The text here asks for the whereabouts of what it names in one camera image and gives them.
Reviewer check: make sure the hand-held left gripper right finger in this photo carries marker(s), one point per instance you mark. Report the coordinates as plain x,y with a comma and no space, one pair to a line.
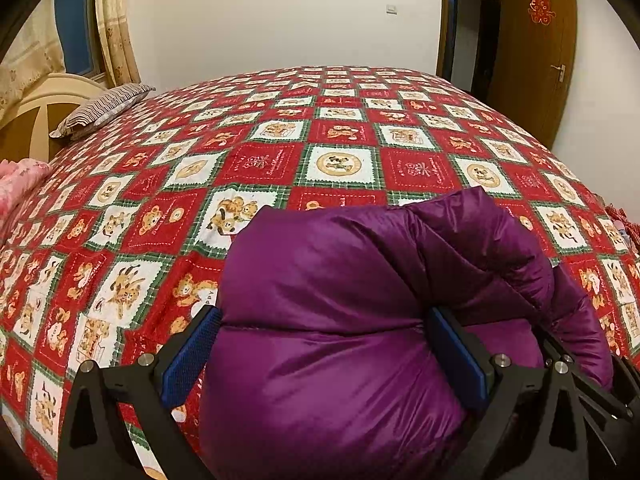
457,355

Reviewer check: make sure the beige floral curtain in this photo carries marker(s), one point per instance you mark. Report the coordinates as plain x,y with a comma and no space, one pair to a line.
117,25
30,60

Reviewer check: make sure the brown wooden door frame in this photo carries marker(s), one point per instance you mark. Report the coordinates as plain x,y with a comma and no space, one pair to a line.
442,20

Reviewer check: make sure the cream wooden headboard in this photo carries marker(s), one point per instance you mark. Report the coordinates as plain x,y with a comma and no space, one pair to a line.
45,95

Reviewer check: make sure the window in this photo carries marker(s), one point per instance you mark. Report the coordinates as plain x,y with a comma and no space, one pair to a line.
75,25

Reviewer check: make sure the brown wooden door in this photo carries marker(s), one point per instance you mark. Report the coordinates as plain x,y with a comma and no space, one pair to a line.
530,85

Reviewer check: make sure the purple down jacket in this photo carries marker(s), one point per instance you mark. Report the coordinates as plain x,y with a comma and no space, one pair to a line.
325,310

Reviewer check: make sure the red printed bedspread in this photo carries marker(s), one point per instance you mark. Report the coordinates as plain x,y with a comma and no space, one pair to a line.
200,160

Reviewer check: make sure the red paper door decoration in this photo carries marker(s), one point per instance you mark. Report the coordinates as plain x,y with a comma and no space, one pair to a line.
540,7

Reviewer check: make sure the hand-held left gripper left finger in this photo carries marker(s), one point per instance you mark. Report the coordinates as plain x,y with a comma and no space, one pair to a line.
192,355

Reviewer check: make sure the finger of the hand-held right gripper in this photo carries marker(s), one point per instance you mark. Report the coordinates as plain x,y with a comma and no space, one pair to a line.
595,380

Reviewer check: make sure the pink fluffy blanket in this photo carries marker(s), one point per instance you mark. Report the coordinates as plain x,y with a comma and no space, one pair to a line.
20,180

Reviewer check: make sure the grey striped pillow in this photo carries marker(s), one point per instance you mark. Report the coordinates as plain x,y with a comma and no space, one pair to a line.
100,110

